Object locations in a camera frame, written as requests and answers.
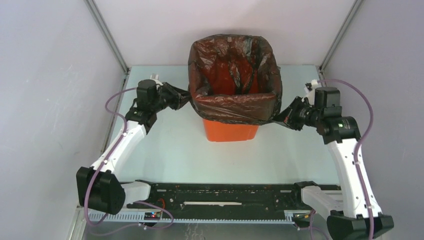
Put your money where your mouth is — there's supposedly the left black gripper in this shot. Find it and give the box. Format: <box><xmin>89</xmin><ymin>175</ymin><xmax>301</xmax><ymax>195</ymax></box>
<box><xmin>151</xmin><ymin>82</ymin><xmax>196</xmax><ymax>113</ymax></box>

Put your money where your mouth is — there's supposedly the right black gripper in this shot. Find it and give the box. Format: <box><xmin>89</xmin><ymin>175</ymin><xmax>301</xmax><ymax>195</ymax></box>
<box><xmin>271</xmin><ymin>96</ymin><xmax>323</xmax><ymax>131</ymax></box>

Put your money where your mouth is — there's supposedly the orange plastic trash bin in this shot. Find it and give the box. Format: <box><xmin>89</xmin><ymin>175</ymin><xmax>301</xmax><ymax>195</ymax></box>
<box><xmin>202</xmin><ymin>119</ymin><xmax>259</xmax><ymax>142</ymax></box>

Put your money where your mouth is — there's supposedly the black plastic trash bag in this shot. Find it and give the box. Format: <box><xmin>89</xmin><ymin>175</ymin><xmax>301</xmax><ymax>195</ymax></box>
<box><xmin>187</xmin><ymin>34</ymin><xmax>283</xmax><ymax>126</ymax></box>

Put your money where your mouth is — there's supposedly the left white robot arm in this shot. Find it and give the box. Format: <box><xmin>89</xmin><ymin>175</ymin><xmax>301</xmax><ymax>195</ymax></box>
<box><xmin>76</xmin><ymin>78</ymin><xmax>191</xmax><ymax>215</ymax></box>

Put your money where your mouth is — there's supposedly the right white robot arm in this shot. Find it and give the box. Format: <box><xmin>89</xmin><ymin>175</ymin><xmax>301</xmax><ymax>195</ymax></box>
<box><xmin>273</xmin><ymin>87</ymin><xmax>394</xmax><ymax>240</ymax></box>

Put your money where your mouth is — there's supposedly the small electronics board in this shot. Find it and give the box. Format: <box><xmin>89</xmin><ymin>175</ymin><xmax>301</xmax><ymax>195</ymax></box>
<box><xmin>143</xmin><ymin>211</ymin><xmax>162</xmax><ymax>221</ymax></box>

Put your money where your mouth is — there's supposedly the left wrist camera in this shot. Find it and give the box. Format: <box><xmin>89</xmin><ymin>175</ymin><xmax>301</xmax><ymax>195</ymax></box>
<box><xmin>150</xmin><ymin>73</ymin><xmax>163</xmax><ymax>86</ymax></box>

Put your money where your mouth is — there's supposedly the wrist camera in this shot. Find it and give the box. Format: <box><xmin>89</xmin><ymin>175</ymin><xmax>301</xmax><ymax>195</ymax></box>
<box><xmin>150</xmin><ymin>73</ymin><xmax>163</xmax><ymax>86</ymax></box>
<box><xmin>303</xmin><ymin>79</ymin><xmax>322</xmax><ymax>106</ymax></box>

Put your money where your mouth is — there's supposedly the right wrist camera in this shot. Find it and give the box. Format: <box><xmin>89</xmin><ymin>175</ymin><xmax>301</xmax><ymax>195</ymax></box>
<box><xmin>303</xmin><ymin>79</ymin><xmax>322</xmax><ymax>106</ymax></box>

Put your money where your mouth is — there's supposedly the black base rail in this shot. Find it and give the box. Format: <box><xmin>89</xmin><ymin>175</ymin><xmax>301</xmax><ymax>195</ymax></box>
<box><xmin>122</xmin><ymin>180</ymin><xmax>342</xmax><ymax>220</ymax></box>

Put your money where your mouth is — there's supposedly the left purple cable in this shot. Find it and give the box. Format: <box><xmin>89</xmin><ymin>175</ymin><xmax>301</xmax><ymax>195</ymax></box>
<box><xmin>83</xmin><ymin>87</ymin><xmax>175</xmax><ymax>237</ymax></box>

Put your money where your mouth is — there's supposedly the white cable duct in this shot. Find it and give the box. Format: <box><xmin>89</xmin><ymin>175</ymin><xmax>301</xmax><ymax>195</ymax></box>
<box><xmin>103</xmin><ymin>211</ymin><xmax>295</xmax><ymax>224</ymax></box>

